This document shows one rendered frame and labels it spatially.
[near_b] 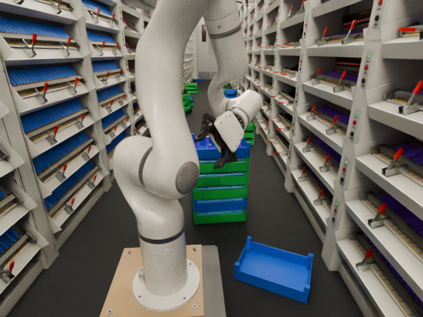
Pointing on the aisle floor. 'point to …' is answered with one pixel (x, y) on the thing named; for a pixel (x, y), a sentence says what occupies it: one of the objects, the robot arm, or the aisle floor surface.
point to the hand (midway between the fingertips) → (209, 151)
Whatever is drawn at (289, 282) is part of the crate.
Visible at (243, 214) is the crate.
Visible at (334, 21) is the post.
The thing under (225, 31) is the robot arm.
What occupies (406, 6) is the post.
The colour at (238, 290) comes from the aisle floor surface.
